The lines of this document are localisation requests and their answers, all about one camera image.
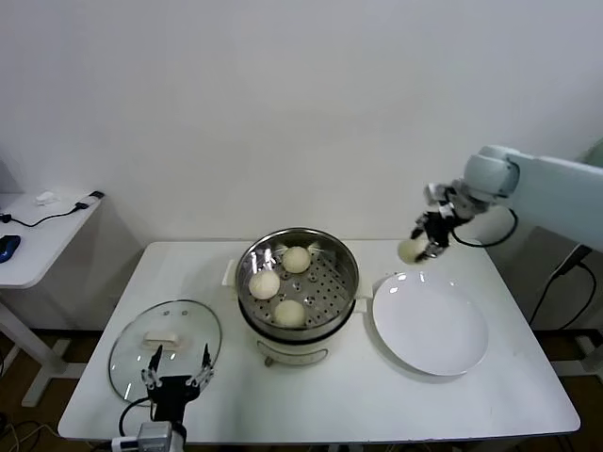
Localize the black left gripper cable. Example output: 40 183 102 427
119 397 155 437

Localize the round glass pot lid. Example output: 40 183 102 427
108 299 223 409

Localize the blue computer mouse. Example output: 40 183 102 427
0 234 24 264

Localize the large white plate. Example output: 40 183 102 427
371 270 490 377

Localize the white floor cable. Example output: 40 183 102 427
7 421 60 448

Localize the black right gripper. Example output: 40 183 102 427
410 206 457 263

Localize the pale green appliance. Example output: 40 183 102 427
578 140 603 166

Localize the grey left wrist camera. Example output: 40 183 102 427
111 421 173 452

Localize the stainless steel steamer basket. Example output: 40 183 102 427
221 227 373 336

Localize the white steamed baozi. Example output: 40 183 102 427
398 237 428 265
248 270 282 300
282 245 312 274
273 299 306 329

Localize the black desk cable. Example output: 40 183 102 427
0 190 106 228

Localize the white electric cooking pot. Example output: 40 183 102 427
235 277 369 367

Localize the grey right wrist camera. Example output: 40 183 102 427
425 182 456 208

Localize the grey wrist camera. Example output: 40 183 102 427
111 421 173 452
425 182 456 208

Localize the black power adapter cable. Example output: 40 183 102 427
527 244 599 331

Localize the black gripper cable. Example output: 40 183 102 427
119 397 155 437
449 206 519 249

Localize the white side desk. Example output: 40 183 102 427
0 191 107 409

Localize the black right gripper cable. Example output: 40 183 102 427
449 206 519 249

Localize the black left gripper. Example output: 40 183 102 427
140 343 216 423

